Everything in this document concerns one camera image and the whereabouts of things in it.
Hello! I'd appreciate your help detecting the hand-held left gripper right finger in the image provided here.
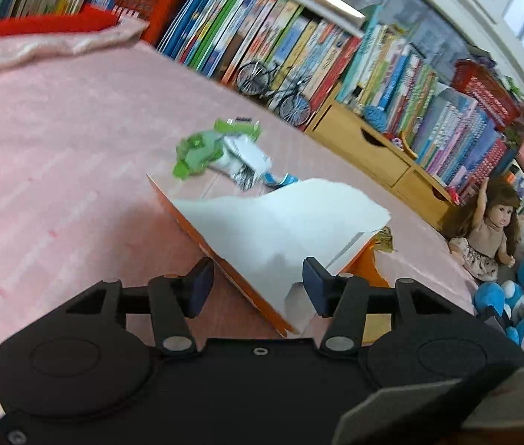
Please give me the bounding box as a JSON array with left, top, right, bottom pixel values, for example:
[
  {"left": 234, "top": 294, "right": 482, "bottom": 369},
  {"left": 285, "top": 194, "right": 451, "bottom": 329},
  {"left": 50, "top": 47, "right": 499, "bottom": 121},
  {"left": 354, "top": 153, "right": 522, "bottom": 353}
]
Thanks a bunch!
[{"left": 303, "top": 257, "right": 457, "bottom": 357}]

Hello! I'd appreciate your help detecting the red plastic crate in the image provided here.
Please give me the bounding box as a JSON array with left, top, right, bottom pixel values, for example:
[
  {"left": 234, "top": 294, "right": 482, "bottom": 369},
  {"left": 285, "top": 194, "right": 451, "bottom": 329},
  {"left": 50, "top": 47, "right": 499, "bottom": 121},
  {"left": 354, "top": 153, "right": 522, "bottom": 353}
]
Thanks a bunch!
[{"left": 83, "top": 0, "right": 189, "bottom": 46}]

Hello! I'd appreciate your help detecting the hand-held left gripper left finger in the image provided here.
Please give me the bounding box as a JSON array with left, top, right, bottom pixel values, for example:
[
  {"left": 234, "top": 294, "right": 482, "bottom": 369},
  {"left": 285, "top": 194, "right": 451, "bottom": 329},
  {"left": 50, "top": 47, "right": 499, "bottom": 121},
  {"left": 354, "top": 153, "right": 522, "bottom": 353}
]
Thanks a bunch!
[{"left": 65, "top": 257, "right": 215, "bottom": 357}]

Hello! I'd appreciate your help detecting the gold foil wrapper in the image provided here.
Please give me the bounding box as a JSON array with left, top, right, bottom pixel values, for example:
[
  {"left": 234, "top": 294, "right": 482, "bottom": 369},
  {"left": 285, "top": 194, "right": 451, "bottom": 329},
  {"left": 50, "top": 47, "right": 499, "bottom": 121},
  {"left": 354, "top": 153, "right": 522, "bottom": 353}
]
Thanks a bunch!
[{"left": 377, "top": 226, "right": 398, "bottom": 254}]

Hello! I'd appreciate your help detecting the orange curved toy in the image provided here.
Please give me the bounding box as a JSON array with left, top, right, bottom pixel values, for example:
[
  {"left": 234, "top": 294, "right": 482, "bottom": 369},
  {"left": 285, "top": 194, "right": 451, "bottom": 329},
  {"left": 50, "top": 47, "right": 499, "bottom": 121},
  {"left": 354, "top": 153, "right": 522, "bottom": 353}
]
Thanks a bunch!
[{"left": 398, "top": 131, "right": 419, "bottom": 157}]

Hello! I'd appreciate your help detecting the row of tall colourful books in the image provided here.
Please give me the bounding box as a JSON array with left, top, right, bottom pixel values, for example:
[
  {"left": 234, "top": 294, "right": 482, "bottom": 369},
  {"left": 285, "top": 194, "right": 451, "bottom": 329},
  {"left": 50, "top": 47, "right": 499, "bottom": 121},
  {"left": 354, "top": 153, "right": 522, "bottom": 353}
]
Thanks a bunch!
[{"left": 157, "top": 0, "right": 365, "bottom": 103}]

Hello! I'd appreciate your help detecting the wooden drawer organizer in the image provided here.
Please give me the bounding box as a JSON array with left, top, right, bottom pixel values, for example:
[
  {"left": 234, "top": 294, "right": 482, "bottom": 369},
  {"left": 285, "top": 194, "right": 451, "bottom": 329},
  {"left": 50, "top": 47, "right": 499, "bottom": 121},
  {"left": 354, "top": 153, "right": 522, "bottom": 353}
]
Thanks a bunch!
[{"left": 306, "top": 84, "right": 464, "bottom": 231}]

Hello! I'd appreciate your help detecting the orange cardboard box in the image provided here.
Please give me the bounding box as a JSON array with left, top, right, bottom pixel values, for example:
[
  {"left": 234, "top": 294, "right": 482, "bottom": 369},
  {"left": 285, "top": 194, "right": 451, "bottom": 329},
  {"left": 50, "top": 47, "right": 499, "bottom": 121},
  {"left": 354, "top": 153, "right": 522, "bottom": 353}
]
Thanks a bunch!
[{"left": 146, "top": 174, "right": 392, "bottom": 338}]

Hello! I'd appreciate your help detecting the blue yarn ball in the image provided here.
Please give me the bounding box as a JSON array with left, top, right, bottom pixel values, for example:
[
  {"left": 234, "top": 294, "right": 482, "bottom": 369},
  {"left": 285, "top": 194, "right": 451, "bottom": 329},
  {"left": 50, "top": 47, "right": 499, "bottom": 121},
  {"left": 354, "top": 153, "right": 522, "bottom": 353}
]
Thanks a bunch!
[{"left": 364, "top": 106, "right": 390, "bottom": 133}]

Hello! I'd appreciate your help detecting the green crumpled wrapper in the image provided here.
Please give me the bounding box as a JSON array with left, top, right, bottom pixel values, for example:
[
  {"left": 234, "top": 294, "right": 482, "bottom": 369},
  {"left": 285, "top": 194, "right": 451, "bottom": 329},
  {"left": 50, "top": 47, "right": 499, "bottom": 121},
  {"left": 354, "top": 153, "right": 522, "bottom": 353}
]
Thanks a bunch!
[{"left": 175, "top": 118, "right": 263, "bottom": 180}]

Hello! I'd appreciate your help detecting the row of small pastel books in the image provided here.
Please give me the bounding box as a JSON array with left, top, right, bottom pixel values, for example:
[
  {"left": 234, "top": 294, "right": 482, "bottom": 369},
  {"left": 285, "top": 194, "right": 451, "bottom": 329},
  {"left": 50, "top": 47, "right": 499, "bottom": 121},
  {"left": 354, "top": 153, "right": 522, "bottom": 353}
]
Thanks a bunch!
[{"left": 336, "top": 4, "right": 524, "bottom": 196}]

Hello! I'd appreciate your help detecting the red plush blanket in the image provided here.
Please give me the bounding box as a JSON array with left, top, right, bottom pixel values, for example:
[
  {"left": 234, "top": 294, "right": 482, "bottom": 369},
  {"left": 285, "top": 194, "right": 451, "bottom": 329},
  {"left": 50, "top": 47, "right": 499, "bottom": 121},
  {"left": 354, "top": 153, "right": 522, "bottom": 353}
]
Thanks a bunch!
[{"left": 0, "top": 7, "right": 121, "bottom": 46}]

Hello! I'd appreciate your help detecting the blue white wrapper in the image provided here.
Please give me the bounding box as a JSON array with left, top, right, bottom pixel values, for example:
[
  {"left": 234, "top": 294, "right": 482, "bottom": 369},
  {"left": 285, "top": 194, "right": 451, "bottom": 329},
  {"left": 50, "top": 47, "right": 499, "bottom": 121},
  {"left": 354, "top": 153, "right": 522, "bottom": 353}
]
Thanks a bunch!
[{"left": 264, "top": 171, "right": 300, "bottom": 189}]

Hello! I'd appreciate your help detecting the silver white wrapper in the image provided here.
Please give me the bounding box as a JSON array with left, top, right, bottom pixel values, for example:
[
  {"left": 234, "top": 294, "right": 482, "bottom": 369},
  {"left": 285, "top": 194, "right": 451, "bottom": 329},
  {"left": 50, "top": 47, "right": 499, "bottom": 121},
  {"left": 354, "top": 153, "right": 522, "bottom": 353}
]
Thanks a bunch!
[{"left": 218, "top": 135, "right": 273, "bottom": 191}]

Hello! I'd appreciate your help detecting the long-haired doll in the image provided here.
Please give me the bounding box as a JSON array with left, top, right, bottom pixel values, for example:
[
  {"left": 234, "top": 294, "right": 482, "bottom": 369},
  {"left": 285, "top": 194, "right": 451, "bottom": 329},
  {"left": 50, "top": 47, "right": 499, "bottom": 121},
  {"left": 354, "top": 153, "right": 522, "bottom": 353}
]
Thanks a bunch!
[{"left": 448, "top": 177, "right": 522, "bottom": 283}]

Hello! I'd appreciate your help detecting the pink bed sheet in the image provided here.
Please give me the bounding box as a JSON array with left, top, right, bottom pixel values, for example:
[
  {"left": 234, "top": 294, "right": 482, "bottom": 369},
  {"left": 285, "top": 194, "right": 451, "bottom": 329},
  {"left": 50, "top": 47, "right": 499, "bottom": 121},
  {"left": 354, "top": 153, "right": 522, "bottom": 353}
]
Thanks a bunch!
[{"left": 0, "top": 37, "right": 480, "bottom": 432}]

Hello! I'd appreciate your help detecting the black model bicycle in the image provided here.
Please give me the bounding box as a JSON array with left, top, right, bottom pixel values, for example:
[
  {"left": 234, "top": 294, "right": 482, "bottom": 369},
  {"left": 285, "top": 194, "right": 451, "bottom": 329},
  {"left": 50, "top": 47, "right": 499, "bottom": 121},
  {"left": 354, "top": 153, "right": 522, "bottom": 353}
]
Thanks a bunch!
[{"left": 235, "top": 61, "right": 313, "bottom": 127}]

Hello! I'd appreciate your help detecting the pink folded cloth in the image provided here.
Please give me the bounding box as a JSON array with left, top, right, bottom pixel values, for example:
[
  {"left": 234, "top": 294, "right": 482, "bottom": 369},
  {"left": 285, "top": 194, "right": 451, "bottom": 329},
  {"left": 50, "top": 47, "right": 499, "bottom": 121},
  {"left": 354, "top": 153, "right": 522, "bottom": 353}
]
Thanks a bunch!
[{"left": 0, "top": 19, "right": 150, "bottom": 90}]

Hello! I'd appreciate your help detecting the red plastic basket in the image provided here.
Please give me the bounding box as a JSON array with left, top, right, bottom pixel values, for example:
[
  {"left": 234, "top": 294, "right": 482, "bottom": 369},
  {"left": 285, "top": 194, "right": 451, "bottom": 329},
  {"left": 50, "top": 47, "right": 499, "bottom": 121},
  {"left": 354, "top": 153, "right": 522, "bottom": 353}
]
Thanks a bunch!
[{"left": 451, "top": 59, "right": 522, "bottom": 131}]

